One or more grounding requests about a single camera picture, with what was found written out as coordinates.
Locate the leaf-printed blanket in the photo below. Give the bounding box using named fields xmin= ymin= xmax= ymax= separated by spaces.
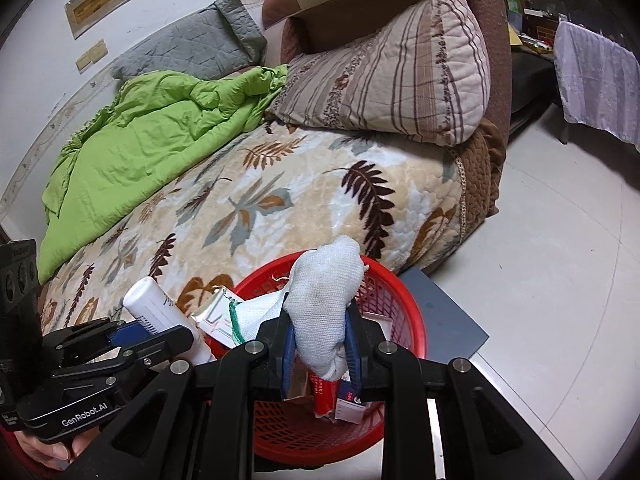
xmin=37 ymin=120 xmax=468 ymax=341

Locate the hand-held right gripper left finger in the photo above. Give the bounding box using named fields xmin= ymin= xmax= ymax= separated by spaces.
xmin=90 ymin=310 xmax=296 ymax=480

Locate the green quilt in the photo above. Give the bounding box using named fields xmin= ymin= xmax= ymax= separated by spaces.
xmin=37 ymin=64 xmax=291 ymax=285

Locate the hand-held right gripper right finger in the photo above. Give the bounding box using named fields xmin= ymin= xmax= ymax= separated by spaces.
xmin=342 ymin=300 xmax=551 ymax=480

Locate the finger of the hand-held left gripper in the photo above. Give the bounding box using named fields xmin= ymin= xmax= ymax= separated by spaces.
xmin=120 ymin=325 xmax=201 ymax=366
xmin=42 ymin=317 xmax=151 ymax=368

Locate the white plastic tube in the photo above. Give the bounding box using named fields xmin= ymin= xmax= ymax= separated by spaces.
xmin=122 ymin=276 xmax=217 ymax=366

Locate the white green-lined carton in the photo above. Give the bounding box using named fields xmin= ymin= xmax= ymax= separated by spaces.
xmin=192 ymin=287 xmax=241 ymax=347

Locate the white knit glove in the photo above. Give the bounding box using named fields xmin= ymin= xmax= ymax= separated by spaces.
xmin=227 ymin=235 xmax=371 ymax=381

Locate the grey flat board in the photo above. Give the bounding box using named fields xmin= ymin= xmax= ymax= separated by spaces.
xmin=400 ymin=266 xmax=490 ymax=361

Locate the large yellow wall paper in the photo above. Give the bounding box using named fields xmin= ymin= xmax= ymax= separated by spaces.
xmin=65 ymin=0 xmax=132 ymax=40

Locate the red plastic mesh basket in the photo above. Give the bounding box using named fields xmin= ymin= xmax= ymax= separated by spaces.
xmin=202 ymin=252 xmax=428 ymax=468

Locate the striped beige pillow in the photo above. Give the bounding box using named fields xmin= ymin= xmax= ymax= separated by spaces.
xmin=265 ymin=0 xmax=491 ymax=148

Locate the person's left hand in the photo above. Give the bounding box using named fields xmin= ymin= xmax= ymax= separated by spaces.
xmin=15 ymin=425 xmax=101 ymax=470

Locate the dark wooden shelf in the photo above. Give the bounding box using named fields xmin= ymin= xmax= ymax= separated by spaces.
xmin=500 ymin=0 xmax=626 ymax=51

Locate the lavender tablecloth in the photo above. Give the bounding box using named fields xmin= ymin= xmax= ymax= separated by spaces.
xmin=554 ymin=21 xmax=640 ymax=153

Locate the small yellow wall paper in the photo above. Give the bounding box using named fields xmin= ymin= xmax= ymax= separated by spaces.
xmin=76 ymin=42 xmax=108 ymax=73

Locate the black seat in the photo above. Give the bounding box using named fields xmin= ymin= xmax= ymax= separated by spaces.
xmin=510 ymin=50 xmax=563 ymax=136

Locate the grey quilted pillow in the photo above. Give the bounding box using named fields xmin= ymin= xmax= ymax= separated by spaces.
xmin=111 ymin=0 xmax=268 ymax=81

